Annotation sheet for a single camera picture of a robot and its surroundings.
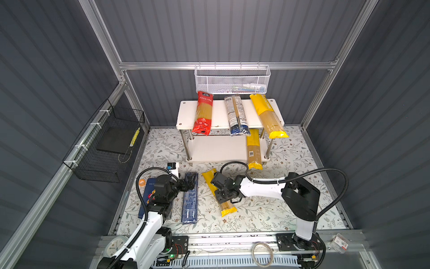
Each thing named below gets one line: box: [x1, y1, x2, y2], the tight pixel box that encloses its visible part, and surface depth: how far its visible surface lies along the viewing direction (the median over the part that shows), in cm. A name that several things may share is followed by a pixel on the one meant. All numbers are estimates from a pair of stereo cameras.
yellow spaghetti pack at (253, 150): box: [246, 128, 263, 171], surface depth 97 cm
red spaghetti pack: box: [191, 90, 214, 136], surface depth 77 cm
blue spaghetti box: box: [181, 172, 199, 225], surface depth 84 cm
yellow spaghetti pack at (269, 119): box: [249, 94, 289, 139], surface depth 76 cm
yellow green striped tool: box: [129, 127, 141, 148], surface depth 80 cm
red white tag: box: [330, 233, 350, 254], surface depth 74 cm
